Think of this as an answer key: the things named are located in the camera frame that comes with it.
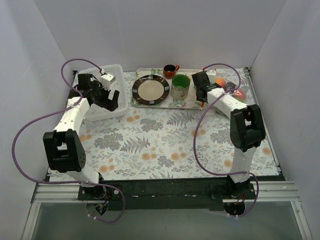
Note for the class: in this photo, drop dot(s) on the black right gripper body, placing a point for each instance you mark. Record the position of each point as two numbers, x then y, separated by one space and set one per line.
201 92

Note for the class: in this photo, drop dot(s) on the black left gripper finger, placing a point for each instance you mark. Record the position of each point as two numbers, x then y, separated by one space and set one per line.
113 103
102 102

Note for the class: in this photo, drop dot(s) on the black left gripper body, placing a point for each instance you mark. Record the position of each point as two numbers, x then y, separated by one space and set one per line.
106 97

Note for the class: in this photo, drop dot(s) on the white plastic basket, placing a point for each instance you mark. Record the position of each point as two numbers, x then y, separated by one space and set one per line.
96 113

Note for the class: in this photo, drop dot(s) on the dark purple fake fruit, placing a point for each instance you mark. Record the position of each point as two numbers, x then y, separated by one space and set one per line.
230 86

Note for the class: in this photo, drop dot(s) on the clear zip top bag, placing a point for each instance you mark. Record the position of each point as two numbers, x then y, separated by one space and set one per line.
212 89

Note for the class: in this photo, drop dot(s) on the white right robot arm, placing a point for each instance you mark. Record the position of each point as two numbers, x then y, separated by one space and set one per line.
247 129

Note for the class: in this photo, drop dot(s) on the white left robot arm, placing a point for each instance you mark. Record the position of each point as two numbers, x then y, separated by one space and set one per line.
63 147

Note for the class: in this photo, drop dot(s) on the floral mug green inside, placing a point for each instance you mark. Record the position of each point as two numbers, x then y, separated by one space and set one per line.
180 85

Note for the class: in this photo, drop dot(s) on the small brown cup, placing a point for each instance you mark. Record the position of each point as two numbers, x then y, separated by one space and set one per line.
169 71

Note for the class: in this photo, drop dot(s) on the dark rimmed beige plate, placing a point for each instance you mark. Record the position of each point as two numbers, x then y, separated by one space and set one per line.
150 90

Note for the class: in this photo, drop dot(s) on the floral serving tray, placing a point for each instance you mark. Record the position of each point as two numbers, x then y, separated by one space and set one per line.
189 103

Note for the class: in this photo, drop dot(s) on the floral tablecloth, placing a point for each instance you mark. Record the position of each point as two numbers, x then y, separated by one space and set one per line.
159 143

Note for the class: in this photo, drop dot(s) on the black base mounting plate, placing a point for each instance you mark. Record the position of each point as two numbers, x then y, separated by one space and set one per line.
181 193

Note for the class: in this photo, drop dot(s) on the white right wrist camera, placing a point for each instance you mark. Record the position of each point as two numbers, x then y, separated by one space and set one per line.
211 73

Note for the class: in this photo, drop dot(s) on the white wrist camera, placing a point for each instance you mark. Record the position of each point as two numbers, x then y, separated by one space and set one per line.
107 80
211 73

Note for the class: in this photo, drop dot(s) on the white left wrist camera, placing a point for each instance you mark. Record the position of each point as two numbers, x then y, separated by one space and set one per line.
107 80

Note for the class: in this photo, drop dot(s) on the aluminium frame rail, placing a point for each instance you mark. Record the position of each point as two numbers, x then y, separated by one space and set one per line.
269 191

